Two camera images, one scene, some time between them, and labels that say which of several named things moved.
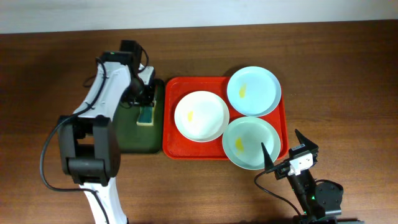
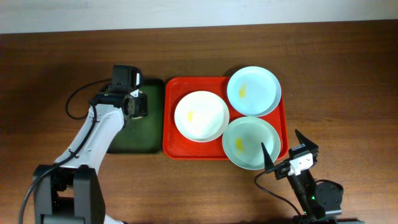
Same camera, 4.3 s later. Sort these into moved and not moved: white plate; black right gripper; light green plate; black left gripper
Moved: black left gripper
Not moved: black right gripper; white plate; light green plate
